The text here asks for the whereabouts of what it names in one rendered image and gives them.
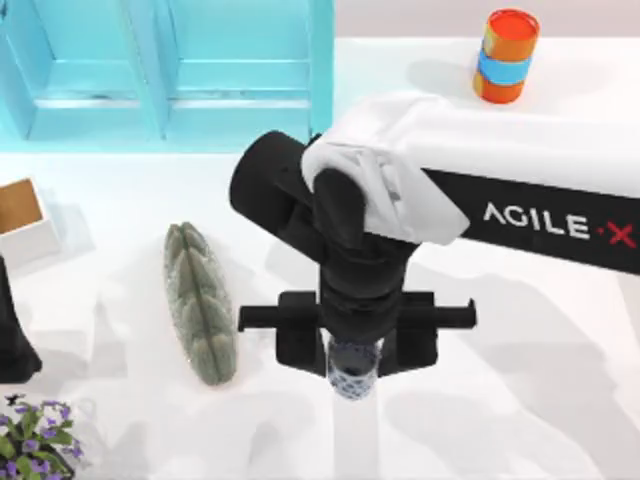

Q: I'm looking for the blue patterned glass cup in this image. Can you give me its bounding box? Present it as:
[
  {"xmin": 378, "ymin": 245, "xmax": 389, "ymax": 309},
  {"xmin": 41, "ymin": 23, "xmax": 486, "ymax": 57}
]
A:
[{"xmin": 327, "ymin": 335, "xmax": 383, "ymax": 402}]

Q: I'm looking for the grey-green bread loaf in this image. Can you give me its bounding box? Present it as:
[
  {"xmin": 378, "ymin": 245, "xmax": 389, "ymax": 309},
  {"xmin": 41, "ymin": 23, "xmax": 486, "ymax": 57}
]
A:
[{"xmin": 163, "ymin": 221, "xmax": 238, "ymax": 387}]

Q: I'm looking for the orange can with blue band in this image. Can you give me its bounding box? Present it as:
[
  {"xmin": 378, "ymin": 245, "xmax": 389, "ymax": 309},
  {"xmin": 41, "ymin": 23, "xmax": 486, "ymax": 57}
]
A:
[{"xmin": 472, "ymin": 8, "xmax": 543, "ymax": 105}]

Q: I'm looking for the potted plant with purple flowers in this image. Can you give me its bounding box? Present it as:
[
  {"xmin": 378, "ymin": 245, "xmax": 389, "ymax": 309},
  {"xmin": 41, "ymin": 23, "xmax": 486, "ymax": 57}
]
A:
[{"xmin": 0, "ymin": 393, "xmax": 87, "ymax": 480}]

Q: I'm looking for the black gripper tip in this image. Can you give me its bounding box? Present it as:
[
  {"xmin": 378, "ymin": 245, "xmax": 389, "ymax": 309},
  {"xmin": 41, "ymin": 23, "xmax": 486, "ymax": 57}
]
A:
[{"xmin": 0, "ymin": 254, "xmax": 43, "ymax": 384}]

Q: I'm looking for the white box with brown inside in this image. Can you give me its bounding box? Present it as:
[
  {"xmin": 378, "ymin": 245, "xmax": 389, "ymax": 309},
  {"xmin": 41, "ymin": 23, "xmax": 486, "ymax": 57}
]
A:
[{"xmin": 0, "ymin": 177, "xmax": 58, "ymax": 253}]

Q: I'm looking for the light blue rack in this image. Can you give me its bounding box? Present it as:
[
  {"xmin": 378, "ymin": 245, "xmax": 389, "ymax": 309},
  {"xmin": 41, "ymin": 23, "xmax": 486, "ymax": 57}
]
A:
[{"xmin": 0, "ymin": 0, "xmax": 335, "ymax": 142}]

